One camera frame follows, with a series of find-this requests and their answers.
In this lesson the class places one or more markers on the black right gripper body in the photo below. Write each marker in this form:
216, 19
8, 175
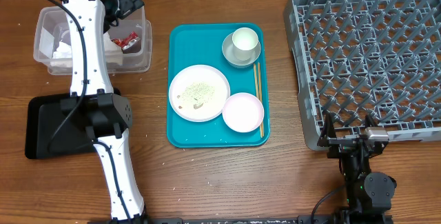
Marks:
342, 147

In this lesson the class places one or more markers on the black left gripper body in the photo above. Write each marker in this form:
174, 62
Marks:
122, 3

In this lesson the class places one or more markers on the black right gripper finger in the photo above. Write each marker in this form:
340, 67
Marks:
328, 131
370, 121

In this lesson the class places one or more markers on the red snack wrapper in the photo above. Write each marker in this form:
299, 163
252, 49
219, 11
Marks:
127, 42

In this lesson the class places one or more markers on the white napkin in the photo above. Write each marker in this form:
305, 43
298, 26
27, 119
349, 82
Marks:
62, 56
113, 53

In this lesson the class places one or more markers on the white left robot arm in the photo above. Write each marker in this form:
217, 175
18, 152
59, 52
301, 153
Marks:
89, 74

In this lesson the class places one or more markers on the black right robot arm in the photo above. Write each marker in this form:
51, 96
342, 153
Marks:
369, 193

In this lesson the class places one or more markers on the grey dishwasher rack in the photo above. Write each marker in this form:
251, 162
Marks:
359, 58

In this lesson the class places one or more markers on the clear plastic bin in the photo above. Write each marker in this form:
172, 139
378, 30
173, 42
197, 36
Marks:
52, 28

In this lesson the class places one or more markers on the teal serving tray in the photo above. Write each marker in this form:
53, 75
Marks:
201, 44

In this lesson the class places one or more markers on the small white bowl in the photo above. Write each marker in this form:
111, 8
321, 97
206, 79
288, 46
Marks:
243, 112

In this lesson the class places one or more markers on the right wooden chopstick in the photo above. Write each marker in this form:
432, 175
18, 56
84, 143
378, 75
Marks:
260, 87

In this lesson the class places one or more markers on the wooden chopstick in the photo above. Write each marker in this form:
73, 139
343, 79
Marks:
258, 96
260, 87

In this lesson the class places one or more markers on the left wooden chopstick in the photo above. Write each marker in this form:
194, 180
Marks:
258, 96

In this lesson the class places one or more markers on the grey saucer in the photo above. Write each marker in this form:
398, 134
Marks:
228, 53

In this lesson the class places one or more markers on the large white plate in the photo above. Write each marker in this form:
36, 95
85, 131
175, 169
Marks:
198, 93

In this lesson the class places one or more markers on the white cup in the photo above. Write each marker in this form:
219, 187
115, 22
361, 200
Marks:
245, 42

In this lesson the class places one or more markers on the black tray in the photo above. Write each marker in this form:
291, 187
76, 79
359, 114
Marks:
64, 124

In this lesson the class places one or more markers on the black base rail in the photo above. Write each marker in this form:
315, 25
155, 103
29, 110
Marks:
302, 219

